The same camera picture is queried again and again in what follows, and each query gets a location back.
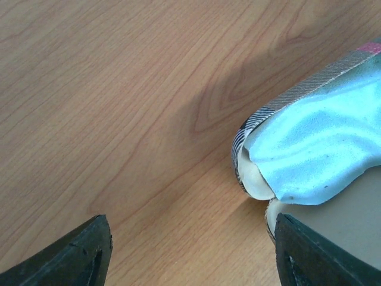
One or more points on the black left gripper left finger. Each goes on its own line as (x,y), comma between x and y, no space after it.
(81,257)

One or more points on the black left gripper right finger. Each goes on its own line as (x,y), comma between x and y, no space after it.
(304,257)

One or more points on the brown plaid glasses case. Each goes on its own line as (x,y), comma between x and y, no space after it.
(351,219)

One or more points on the light blue cleaning cloth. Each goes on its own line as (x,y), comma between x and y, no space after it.
(312,149)

